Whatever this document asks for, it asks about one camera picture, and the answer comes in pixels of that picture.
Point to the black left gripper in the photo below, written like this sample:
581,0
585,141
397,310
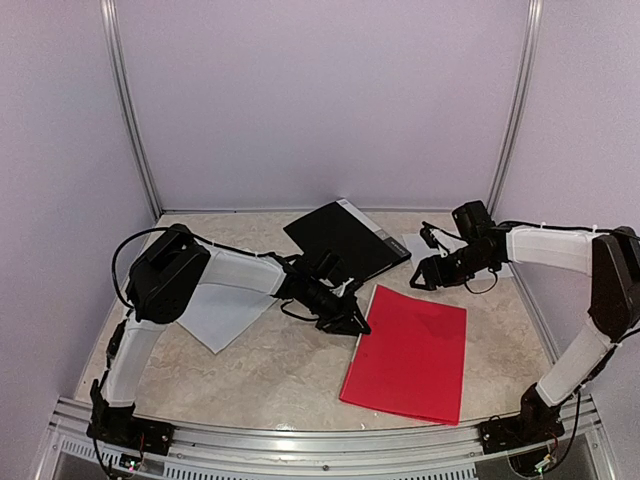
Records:
343,322

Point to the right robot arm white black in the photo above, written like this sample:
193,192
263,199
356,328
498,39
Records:
590,273

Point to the aluminium frame post left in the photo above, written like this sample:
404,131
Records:
109,14

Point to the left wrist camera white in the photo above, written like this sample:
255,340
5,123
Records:
348,287

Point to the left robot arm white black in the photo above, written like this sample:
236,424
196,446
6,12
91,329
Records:
164,278

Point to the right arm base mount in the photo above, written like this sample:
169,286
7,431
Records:
499,434

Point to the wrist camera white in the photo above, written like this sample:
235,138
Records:
348,287
437,238

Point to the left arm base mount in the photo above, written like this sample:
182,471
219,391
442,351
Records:
119,427

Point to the red clip file folder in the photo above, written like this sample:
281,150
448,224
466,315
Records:
412,363

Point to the aluminium frame post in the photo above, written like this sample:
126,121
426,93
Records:
518,103
109,14

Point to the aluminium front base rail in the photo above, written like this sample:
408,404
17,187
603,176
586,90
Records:
201,451

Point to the blank white paper sheet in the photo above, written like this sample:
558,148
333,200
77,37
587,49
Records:
419,250

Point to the aluminium frame post right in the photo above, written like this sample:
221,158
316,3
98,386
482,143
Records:
518,103

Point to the black clip file folder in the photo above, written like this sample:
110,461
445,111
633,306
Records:
365,248

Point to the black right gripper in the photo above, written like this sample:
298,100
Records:
437,277

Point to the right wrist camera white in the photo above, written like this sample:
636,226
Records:
437,238

